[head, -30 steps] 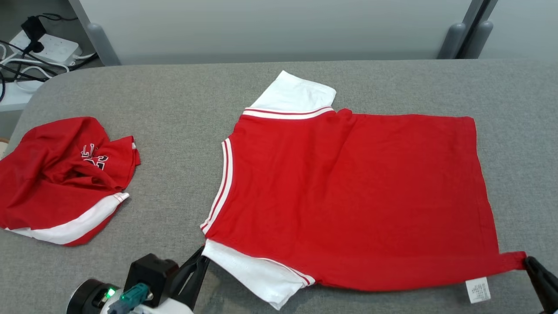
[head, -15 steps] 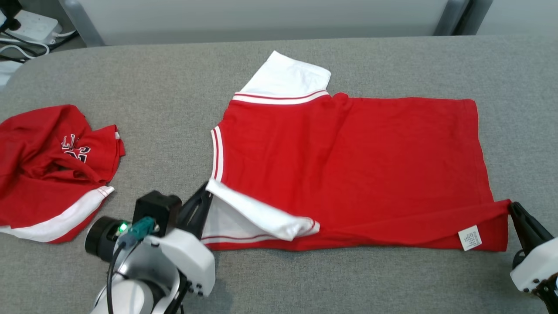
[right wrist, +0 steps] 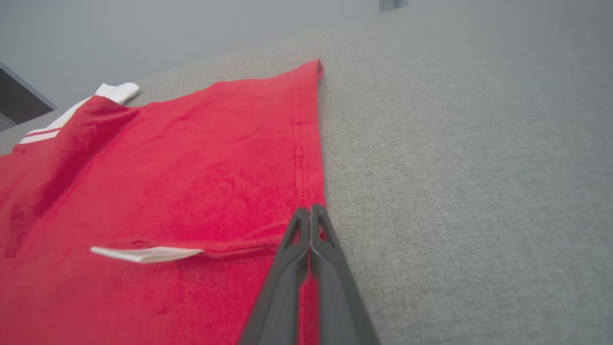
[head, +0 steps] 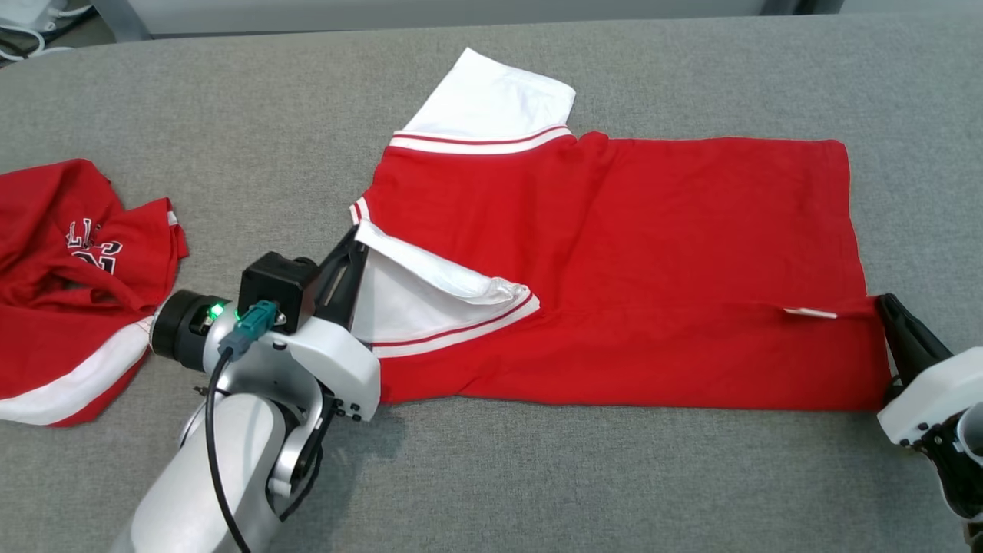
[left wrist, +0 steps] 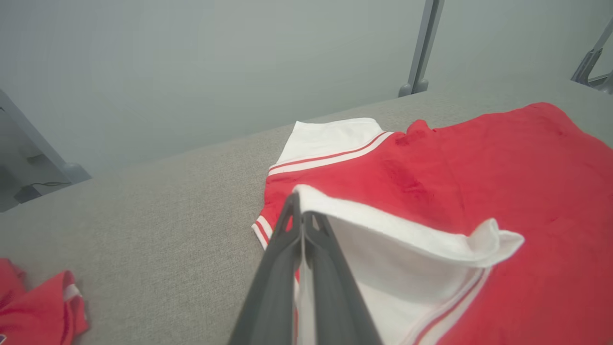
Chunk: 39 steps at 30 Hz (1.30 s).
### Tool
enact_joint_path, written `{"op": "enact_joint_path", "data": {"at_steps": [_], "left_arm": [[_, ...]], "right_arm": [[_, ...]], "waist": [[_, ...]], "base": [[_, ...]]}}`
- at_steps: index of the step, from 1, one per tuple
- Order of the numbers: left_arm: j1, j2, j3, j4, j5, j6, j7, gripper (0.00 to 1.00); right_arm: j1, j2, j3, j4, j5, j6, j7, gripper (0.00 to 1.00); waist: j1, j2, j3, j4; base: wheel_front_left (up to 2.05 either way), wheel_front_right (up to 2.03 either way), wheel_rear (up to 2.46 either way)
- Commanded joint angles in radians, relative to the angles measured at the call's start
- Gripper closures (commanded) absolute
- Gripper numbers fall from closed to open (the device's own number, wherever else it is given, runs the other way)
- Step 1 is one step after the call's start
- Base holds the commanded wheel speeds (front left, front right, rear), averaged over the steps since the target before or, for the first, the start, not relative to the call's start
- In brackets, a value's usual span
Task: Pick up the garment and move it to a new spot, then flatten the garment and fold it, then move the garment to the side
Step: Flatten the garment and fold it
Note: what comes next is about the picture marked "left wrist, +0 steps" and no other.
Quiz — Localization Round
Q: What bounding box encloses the grey partition post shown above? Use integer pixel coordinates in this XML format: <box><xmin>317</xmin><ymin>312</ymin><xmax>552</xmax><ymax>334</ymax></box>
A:
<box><xmin>413</xmin><ymin>0</ymin><xmax>445</xmax><ymax>94</ymax></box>
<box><xmin>0</xmin><ymin>89</ymin><xmax>91</xmax><ymax>185</ymax></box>
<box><xmin>588</xmin><ymin>71</ymin><xmax>613</xmax><ymax>95</ymax></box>
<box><xmin>399</xmin><ymin>0</ymin><xmax>436</xmax><ymax>98</ymax></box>
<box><xmin>571</xmin><ymin>19</ymin><xmax>613</xmax><ymax>83</ymax></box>

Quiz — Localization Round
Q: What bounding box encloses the grey fabric sofa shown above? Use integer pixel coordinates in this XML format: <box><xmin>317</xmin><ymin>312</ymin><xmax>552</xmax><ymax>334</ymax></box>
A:
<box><xmin>0</xmin><ymin>79</ymin><xmax>613</xmax><ymax>345</ymax></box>

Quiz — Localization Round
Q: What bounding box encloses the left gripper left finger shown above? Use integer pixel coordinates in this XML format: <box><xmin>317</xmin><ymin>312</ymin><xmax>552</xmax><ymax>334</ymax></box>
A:
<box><xmin>229</xmin><ymin>193</ymin><xmax>304</xmax><ymax>345</ymax></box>

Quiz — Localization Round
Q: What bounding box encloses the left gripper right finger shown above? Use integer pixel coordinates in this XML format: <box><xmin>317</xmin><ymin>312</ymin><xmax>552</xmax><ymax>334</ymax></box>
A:
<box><xmin>303</xmin><ymin>211</ymin><xmax>384</xmax><ymax>345</ymax></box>

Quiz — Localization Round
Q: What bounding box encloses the red jersey with number 23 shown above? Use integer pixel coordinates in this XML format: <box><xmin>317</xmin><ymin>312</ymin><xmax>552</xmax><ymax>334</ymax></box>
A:
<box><xmin>251</xmin><ymin>102</ymin><xmax>613</xmax><ymax>345</ymax></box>

